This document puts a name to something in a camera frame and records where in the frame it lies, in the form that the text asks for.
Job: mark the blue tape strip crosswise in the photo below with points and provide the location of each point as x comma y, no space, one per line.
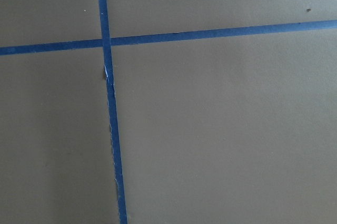
170,37

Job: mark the brown paper table cover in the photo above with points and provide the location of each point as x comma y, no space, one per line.
220,130

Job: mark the blue tape strip lengthwise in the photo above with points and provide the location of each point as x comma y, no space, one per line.
112,110

